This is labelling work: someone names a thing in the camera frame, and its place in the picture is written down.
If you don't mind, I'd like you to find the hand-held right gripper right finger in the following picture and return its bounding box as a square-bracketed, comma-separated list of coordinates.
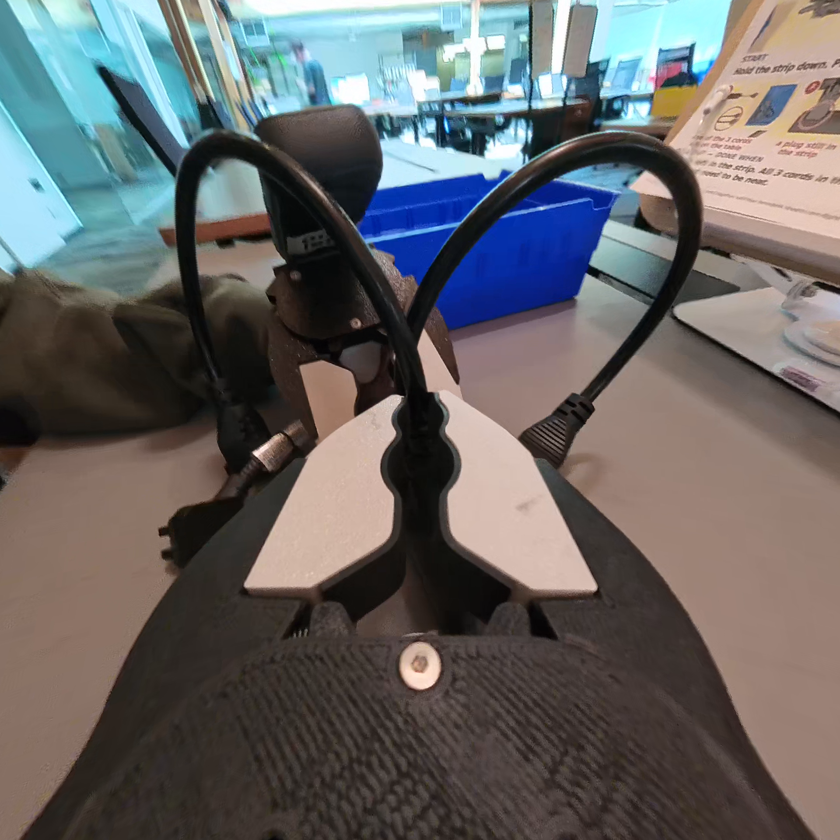
[438, 390, 599, 621]

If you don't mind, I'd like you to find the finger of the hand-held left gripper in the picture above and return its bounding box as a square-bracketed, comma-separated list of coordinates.
[298, 358, 362, 441]
[415, 323, 464, 403]

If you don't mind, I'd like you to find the person's left forearm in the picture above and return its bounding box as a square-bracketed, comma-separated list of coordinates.
[0, 270, 278, 448]

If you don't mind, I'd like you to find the whiteboard on stand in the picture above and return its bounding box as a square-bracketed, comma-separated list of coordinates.
[530, 0, 556, 81]
[564, 0, 599, 81]

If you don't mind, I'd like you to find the black and red office chair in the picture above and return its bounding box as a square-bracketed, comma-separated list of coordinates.
[656, 42, 698, 89]

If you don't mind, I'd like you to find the printed instruction board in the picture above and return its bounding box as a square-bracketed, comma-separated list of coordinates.
[630, 0, 840, 231]

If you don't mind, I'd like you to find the blue plastic bin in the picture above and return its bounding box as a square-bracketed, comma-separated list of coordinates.
[357, 169, 621, 330]

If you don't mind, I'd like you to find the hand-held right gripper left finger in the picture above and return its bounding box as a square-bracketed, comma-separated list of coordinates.
[243, 394, 409, 621]

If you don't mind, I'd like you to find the dark office desk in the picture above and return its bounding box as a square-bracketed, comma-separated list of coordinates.
[367, 95, 592, 157]

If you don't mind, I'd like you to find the yellow bin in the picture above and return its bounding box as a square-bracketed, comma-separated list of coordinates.
[653, 85, 698, 120]

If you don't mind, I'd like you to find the short black power cord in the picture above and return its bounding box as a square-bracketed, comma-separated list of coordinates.
[406, 130, 704, 469]
[174, 129, 457, 493]

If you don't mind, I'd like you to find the round white puck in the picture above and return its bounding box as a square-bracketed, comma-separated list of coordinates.
[784, 318, 840, 365]

